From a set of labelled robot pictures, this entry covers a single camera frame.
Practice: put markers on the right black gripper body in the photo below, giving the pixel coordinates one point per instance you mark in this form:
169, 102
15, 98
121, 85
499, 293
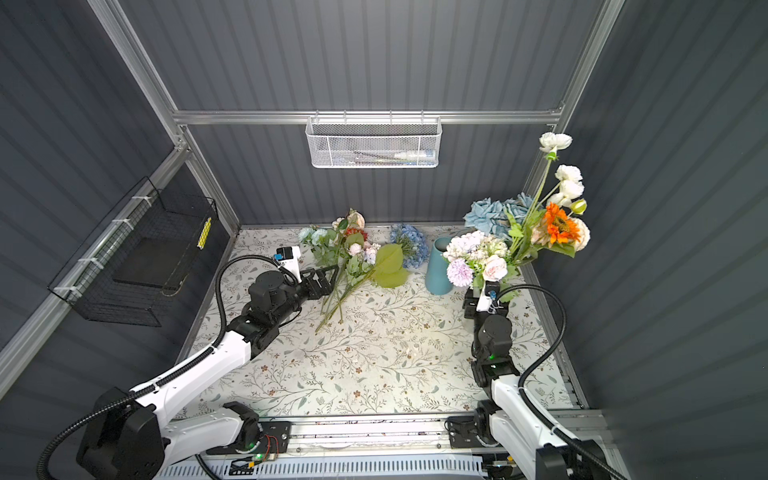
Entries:
472, 313

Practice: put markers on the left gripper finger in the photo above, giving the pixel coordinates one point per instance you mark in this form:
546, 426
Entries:
328, 274
326, 288

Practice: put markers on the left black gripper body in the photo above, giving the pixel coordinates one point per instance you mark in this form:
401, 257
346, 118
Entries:
301, 289

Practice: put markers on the blue ceramic vase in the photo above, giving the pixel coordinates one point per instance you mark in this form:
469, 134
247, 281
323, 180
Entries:
436, 278

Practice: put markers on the blue rose bouquet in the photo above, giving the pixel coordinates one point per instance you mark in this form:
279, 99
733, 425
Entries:
496, 217

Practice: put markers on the peach rose stem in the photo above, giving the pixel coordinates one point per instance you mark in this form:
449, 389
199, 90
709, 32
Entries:
574, 211

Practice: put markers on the orange gerbera flower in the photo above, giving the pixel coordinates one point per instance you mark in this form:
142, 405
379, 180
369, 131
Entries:
561, 232

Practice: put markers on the white ranunculus stem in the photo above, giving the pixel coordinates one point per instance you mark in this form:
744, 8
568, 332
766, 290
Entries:
562, 184

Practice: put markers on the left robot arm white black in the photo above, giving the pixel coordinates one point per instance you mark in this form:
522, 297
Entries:
135, 434

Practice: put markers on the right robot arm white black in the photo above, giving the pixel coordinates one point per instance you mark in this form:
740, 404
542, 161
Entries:
510, 390

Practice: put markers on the mixed pastel flower bunch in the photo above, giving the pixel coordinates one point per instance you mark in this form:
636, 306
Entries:
345, 245

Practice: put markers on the blue hydrangea flower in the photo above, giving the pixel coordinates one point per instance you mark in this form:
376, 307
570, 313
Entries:
413, 244

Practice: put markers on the marker pen in basket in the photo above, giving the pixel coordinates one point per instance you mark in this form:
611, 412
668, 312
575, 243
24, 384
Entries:
412, 157

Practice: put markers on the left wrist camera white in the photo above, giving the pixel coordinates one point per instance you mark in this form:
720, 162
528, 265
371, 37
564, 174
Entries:
288, 258

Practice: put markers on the white wire mesh basket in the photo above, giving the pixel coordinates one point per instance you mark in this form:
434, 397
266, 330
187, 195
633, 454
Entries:
331, 143

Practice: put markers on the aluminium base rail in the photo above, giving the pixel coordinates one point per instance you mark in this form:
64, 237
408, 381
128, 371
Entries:
494, 444

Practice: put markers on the black wire basket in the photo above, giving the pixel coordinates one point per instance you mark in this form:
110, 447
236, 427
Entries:
133, 271

